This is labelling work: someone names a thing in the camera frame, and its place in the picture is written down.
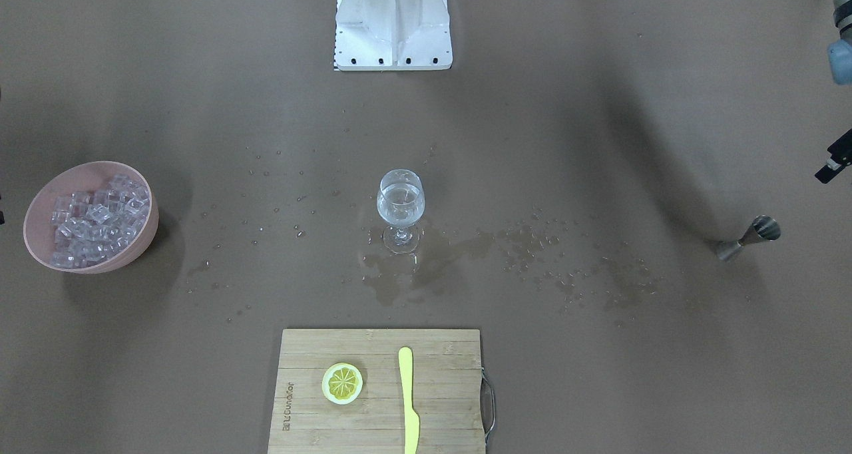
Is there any steel jigger measuring cup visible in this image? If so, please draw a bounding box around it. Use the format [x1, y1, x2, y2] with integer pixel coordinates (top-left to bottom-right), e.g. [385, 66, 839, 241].
[713, 215, 781, 262]

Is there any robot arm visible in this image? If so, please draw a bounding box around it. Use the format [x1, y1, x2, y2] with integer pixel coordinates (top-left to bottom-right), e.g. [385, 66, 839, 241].
[815, 0, 851, 184]

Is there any clear wine glass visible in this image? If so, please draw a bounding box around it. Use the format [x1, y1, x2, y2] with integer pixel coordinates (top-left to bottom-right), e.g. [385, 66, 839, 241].
[377, 169, 425, 254]

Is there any clear ice cubes pile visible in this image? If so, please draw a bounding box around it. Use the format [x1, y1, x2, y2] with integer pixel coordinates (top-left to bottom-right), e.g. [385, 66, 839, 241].
[49, 174, 152, 269]

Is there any brown table mat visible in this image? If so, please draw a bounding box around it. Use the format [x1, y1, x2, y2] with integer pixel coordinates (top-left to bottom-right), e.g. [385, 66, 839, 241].
[1, 0, 850, 453]

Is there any yellow plastic knife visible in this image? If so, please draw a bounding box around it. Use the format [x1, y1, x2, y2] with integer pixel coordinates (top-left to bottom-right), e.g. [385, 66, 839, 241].
[398, 347, 421, 454]

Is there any yellow lemon slice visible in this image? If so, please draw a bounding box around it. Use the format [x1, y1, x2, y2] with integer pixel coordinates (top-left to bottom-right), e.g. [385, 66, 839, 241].
[321, 363, 364, 405]

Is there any bamboo cutting board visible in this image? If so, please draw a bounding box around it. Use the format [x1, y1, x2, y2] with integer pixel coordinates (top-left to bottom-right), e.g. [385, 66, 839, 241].
[267, 328, 494, 453]

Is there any pink bowl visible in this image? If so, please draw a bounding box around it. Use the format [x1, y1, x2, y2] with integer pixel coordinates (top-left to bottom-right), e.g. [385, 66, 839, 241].
[23, 162, 159, 274]

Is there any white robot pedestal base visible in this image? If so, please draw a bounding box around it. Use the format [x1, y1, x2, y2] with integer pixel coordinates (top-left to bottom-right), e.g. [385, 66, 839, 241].
[333, 0, 453, 72]

